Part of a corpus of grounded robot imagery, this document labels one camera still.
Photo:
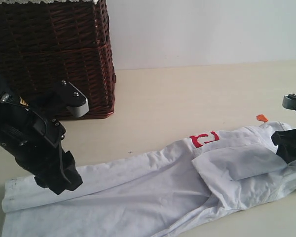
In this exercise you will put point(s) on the white t-shirt red lettering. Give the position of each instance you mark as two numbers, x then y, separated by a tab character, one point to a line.
163	193

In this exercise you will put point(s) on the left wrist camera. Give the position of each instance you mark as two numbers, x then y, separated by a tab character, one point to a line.
64	95

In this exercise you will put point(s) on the dark brown wicker basket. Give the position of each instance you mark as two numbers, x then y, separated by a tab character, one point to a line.
41	44

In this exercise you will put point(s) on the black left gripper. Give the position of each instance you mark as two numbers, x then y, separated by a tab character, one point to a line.
35	142

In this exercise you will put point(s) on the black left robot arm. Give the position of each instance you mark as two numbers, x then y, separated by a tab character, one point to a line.
30	132

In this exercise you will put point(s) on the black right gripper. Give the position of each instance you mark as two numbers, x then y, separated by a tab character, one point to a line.
284	140

